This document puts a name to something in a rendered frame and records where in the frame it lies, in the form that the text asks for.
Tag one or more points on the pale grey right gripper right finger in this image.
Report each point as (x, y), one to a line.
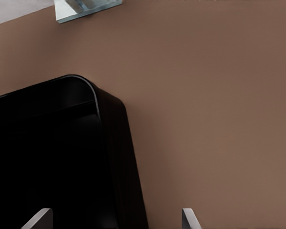
(189, 219)

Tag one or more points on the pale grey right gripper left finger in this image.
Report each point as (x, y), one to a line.
(39, 220)

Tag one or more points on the black rectangular tray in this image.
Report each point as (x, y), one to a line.
(50, 155)

